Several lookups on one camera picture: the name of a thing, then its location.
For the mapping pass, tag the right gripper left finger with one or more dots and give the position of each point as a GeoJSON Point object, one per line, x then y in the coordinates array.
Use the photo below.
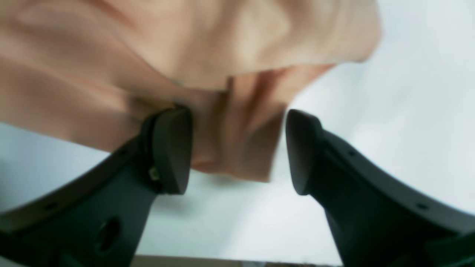
{"type": "Point", "coordinates": [98, 219]}

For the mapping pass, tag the peach T-shirt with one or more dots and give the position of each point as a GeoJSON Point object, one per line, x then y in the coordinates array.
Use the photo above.
{"type": "Point", "coordinates": [91, 71]}

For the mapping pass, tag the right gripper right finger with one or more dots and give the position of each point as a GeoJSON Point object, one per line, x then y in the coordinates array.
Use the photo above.
{"type": "Point", "coordinates": [375, 220]}

